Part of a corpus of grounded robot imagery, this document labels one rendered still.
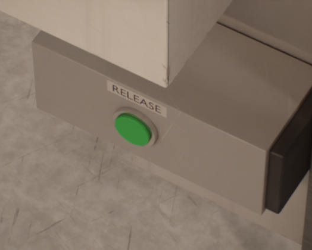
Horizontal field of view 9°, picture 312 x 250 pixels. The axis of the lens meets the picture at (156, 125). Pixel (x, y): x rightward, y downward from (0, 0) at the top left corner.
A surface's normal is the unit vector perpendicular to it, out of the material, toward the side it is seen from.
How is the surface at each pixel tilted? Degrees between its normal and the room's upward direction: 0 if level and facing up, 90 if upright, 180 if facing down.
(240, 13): 90
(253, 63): 0
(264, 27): 90
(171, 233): 0
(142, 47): 90
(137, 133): 90
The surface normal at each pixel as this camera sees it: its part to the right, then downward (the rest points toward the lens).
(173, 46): 0.86, 0.41
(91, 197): 0.00, -0.60
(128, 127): -0.51, 0.69
